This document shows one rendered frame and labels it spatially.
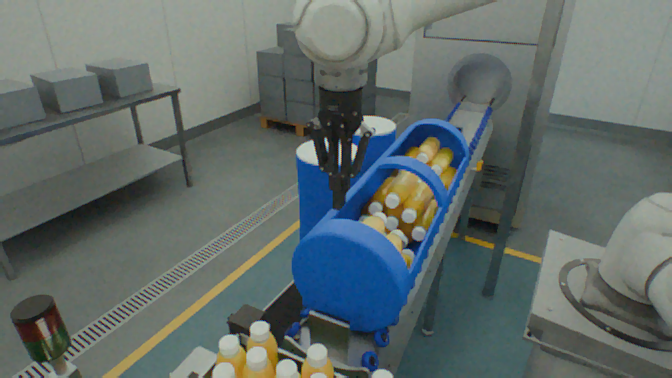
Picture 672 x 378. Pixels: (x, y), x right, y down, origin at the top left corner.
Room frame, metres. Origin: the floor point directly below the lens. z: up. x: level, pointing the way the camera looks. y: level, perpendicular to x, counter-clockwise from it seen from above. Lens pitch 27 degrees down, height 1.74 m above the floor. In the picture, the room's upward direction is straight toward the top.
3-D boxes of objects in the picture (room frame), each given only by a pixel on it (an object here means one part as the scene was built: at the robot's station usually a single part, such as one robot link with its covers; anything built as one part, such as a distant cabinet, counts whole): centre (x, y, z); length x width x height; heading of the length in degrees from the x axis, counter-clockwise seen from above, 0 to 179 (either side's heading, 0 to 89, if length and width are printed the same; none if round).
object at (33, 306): (0.49, 0.50, 1.18); 0.06 x 0.06 x 0.16
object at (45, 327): (0.49, 0.50, 1.23); 0.06 x 0.06 x 0.04
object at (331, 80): (0.69, -0.01, 1.60); 0.09 x 0.09 x 0.06
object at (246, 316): (0.72, 0.20, 0.95); 0.10 x 0.07 x 0.10; 64
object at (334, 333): (0.67, 0.00, 0.99); 0.10 x 0.02 x 0.12; 64
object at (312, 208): (1.67, 0.02, 0.59); 0.28 x 0.28 x 0.88
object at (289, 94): (4.88, 0.17, 0.59); 1.20 x 0.80 x 1.19; 59
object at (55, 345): (0.49, 0.50, 1.18); 0.06 x 0.06 x 0.05
